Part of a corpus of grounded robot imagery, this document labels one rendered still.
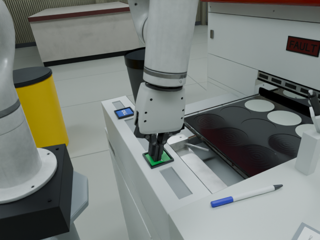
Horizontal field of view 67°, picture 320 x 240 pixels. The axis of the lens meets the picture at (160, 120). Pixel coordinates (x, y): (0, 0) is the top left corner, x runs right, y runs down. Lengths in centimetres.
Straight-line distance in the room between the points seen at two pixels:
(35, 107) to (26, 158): 160
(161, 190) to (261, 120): 47
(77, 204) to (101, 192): 122
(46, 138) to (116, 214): 100
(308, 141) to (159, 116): 28
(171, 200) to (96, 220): 132
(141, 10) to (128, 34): 497
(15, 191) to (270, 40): 92
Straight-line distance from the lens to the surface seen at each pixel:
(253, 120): 84
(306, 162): 54
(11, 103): 58
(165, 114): 48
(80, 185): 76
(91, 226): 174
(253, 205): 47
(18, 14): 838
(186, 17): 43
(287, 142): 76
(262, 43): 104
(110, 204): 182
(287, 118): 88
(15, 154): 62
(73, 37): 545
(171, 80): 44
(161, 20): 43
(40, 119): 227
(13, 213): 63
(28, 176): 66
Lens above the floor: 131
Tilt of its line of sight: 29 degrees down
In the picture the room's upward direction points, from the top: 5 degrees counter-clockwise
